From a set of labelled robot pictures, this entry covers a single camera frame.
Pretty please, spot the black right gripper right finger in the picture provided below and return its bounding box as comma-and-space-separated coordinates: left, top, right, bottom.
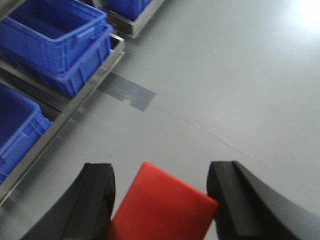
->
206, 161, 320, 240

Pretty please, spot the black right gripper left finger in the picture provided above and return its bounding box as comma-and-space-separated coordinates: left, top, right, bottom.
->
22, 163, 116, 240

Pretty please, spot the red cube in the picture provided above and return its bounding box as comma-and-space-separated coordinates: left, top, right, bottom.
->
106, 162, 220, 240

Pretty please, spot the stainless steel shelf rack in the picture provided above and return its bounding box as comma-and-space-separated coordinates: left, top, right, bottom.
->
0, 0, 164, 204

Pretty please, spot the blue bin lower rear shelf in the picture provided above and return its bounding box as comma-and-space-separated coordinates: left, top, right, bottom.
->
0, 84, 52, 183

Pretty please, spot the blue bin shelf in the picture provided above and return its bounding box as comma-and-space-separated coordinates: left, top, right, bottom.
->
0, 0, 113, 97
0, 84, 52, 183

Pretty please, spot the blue bin lower front shelf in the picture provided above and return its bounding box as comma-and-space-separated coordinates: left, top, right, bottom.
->
0, 0, 113, 97

